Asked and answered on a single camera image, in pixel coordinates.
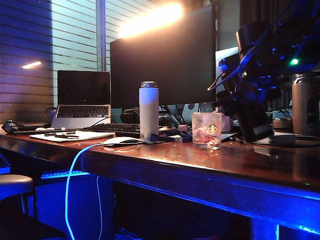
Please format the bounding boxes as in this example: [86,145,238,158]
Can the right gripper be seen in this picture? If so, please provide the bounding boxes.
[212,52,288,116]

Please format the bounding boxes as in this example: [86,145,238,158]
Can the black thermos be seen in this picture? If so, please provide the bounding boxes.
[217,52,275,143]

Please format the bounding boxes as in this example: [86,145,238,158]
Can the glass cup with logo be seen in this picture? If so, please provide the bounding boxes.
[191,112,223,150]

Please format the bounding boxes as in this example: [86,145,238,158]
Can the gold thermos lid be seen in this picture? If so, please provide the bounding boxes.
[272,117,293,130]

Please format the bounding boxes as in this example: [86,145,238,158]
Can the white thermos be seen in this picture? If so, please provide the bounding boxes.
[138,81,160,141]

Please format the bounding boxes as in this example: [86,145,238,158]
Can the champagne gold thermos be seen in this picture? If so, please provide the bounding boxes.
[291,73,320,137]

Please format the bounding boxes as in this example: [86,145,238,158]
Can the printed booklet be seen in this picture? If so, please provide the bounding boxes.
[221,131,239,145]

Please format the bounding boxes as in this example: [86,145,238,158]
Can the silver monitor stand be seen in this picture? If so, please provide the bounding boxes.
[183,103,201,125]

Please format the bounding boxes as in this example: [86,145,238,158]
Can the silver display back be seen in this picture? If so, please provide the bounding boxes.
[215,46,240,101]

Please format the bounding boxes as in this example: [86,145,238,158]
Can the white power adapter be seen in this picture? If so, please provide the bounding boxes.
[268,133,296,146]

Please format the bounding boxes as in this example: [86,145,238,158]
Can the large black monitor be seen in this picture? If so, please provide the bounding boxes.
[110,4,217,110]

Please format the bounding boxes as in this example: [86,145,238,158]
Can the black headphones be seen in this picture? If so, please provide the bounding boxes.
[120,109,141,125]

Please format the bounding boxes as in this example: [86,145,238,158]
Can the white flat mouse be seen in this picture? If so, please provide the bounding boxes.
[103,136,143,148]

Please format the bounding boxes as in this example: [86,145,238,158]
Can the black keyboard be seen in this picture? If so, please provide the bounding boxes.
[82,122,141,138]

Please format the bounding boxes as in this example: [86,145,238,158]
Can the white notepad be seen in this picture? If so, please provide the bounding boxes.
[29,129,116,143]

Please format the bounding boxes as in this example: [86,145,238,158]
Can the silver laptop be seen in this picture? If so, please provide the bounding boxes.
[50,70,112,130]

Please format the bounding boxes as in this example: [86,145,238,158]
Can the backlit keyboard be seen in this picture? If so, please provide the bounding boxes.
[40,169,91,180]

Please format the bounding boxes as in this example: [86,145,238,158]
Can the dark handheld device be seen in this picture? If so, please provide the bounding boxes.
[1,119,19,135]

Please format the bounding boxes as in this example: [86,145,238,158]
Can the round stool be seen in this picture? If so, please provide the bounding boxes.
[0,174,35,216]

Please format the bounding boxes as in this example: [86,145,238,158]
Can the blue lanyard with badge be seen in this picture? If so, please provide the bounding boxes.
[139,129,193,145]

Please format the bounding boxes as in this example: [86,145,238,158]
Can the metal window post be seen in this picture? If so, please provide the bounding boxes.
[96,0,107,72]

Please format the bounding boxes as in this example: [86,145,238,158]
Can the thin white cable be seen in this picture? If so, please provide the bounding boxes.
[96,176,104,240]

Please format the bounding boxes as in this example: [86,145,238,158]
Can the white charging cable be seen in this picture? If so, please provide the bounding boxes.
[63,142,113,240]

